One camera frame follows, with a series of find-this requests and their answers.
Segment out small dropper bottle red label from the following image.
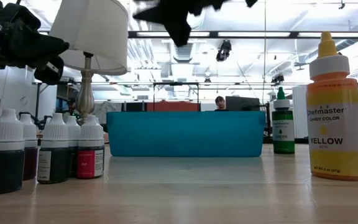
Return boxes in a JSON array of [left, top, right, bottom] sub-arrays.
[[76, 114, 106, 180]]

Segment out black overhead beam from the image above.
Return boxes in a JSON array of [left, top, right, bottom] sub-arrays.
[[127, 30, 358, 40]]

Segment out white shade silver table lamp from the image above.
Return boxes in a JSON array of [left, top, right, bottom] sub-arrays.
[[48, 0, 130, 127]]

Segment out red partition panel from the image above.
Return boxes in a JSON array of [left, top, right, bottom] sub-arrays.
[[146, 101, 201, 112]]

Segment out person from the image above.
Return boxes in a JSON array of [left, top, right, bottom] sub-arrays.
[[214, 95, 229, 112]]

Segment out teal plastic bin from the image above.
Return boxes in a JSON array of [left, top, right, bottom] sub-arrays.
[[106, 111, 266, 158]]

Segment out green Chefmaster colouring bottle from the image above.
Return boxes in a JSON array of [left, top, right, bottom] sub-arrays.
[[271, 86, 296, 155]]

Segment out yellow Chefmaster colouring bottle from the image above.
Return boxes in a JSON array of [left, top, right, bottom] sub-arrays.
[[305, 30, 358, 182]]

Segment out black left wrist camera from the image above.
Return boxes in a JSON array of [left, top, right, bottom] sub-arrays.
[[0, 2, 42, 34]]

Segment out black hanging camera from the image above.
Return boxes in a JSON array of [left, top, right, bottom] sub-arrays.
[[271, 72, 286, 85], [215, 39, 233, 63]]

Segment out black metal frame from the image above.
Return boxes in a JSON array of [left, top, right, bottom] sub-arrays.
[[152, 82, 201, 112]]

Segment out thin black hanging cable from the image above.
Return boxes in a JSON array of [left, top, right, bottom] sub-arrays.
[[262, 0, 267, 103]]

